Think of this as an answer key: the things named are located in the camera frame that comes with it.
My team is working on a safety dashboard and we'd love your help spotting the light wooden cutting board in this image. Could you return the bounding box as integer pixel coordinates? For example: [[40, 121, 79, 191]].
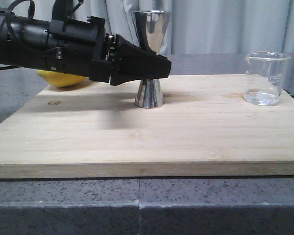
[[0, 75, 294, 179]]

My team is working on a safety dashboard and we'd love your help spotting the yellow lemon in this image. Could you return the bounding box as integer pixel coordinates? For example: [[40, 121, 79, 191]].
[[37, 70, 86, 87]]

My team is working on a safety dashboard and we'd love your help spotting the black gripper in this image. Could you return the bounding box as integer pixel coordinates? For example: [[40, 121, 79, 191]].
[[45, 12, 172, 86]]

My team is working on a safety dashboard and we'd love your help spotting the silver metal jigger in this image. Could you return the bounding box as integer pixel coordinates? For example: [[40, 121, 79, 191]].
[[133, 10, 170, 109]]

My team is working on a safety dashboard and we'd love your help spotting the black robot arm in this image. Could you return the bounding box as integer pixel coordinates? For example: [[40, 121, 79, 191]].
[[0, 12, 171, 86]]

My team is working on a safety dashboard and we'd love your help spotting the clear glass measuring beaker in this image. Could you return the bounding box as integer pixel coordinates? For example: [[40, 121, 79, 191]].
[[244, 51, 291, 106]]

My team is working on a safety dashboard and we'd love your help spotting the grey curtain backdrop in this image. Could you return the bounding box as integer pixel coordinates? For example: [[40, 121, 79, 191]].
[[73, 0, 294, 55]]

